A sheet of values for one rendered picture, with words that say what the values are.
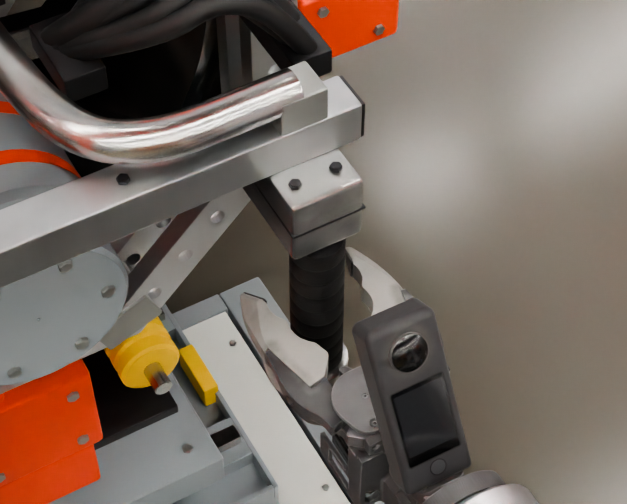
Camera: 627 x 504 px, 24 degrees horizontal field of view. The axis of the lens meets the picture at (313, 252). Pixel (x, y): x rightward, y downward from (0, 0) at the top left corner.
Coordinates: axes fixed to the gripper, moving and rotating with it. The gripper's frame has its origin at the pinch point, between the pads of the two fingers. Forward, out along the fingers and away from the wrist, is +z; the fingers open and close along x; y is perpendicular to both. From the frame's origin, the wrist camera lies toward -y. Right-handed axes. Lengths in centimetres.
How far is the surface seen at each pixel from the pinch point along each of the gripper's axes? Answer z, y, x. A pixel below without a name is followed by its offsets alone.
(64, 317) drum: 3.8, -1.2, -15.5
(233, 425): 29, 65, 7
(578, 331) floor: 30, 83, 59
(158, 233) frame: 22.6, 18.4, -1.6
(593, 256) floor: 39, 83, 68
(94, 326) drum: 3.8, 1.1, -13.6
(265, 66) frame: 18.3, -0.6, 7.0
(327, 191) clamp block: -3.3, -12.0, 0.0
